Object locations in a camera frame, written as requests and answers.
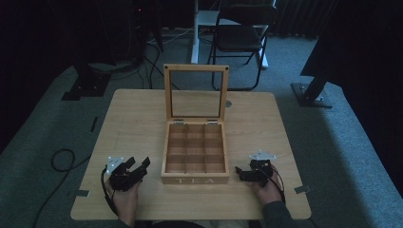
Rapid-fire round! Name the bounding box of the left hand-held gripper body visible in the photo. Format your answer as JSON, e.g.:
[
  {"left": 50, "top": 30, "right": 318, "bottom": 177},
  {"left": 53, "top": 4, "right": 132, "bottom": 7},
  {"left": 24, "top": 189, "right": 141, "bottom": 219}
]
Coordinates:
[{"left": 106, "top": 155, "right": 144, "bottom": 192}]

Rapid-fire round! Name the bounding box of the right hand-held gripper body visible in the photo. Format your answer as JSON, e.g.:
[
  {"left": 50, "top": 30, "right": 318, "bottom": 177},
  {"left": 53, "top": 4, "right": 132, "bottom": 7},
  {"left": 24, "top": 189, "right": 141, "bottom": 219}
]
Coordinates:
[{"left": 248, "top": 149, "right": 278, "bottom": 188}]

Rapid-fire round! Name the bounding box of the wooden tea box with lid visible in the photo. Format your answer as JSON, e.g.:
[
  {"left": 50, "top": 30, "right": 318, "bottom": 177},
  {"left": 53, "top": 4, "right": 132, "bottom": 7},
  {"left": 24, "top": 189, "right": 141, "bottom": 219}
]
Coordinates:
[{"left": 160, "top": 64, "right": 231, "bottom": 185}]

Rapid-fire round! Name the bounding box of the person's left hand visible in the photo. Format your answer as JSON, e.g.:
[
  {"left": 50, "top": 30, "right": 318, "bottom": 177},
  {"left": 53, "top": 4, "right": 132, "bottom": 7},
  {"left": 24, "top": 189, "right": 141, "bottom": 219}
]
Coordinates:
[{"left": 105, "top": 179, "right": 143, "bottom": 220}]

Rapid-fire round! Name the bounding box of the person's right hand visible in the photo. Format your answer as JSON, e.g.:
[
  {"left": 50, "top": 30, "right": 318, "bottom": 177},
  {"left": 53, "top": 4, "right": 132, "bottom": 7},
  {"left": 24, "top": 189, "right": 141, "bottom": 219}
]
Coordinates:
[{"left": 251, "top": 172, "right": 284, "bottom": 206}]

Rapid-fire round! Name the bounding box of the grey tape strip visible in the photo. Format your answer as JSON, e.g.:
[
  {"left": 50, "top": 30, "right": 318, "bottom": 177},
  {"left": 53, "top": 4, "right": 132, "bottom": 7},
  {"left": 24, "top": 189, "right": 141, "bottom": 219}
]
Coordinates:
[
  {"left": 293, "top": 184, "right": 314, "bottom": 195},
  {"left": 67, "top": 188, "right": 91, "bottom": 199}
]

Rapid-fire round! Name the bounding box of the black stand base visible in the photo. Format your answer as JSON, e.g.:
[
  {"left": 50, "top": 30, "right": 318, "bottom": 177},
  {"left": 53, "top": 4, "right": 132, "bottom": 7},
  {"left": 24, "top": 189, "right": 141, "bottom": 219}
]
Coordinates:
[{"left": 61, "top": 62, "right": 112, "bottom": 102}]

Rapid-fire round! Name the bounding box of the black metal stand with foot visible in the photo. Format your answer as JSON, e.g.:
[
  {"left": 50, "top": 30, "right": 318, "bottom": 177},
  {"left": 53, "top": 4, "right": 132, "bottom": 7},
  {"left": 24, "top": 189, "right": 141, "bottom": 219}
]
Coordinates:
[{"left": 290, "top": 47, "right": 337, "bottom": 109}]

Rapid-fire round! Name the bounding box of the black folding chair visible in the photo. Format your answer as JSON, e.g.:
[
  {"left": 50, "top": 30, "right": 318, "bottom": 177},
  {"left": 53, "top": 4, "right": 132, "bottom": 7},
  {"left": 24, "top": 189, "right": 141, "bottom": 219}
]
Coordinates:
[
  {"left": 206, "top": 2, "right": 280, "bottom": 92},
  {"left": 190, "top": 0, "right": 271, "bottom": 70}
]

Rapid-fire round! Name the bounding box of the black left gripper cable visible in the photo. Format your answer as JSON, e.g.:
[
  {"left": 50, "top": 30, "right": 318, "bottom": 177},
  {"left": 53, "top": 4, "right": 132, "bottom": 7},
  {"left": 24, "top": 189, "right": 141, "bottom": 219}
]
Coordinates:
[{"left": 100, "top": 165, "right": 121, "bottom": 219}]

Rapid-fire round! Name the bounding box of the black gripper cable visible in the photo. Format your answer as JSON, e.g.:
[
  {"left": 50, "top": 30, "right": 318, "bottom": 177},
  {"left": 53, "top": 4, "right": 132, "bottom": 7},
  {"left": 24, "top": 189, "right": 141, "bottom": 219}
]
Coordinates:
[
  {"left": 267, "top": 164, "right": 287, "bottom": 205},
  {"left": 100, "top": 165, "right": 121, "bottom": 219}
]

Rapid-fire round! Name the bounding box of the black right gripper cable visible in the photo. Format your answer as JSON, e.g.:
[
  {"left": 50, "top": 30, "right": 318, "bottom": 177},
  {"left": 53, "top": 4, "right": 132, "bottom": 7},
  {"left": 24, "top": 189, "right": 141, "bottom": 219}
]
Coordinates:
[{"left": 267, "top": 164, "right": 287, "bottom": 205}]

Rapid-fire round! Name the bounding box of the black floor cable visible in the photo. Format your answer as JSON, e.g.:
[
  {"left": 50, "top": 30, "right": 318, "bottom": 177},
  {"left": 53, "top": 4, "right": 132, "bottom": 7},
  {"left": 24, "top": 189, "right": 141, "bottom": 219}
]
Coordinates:
[{"left": 32, "top": 148, "right": 93, "bottom": 228}]

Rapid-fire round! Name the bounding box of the bundle of dark floor cables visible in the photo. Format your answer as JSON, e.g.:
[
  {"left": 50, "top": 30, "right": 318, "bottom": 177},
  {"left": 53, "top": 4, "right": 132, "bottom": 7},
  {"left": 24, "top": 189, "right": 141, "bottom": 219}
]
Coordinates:
[{"left": 139, "top": 28, "right": 191, "bottom": 90}]

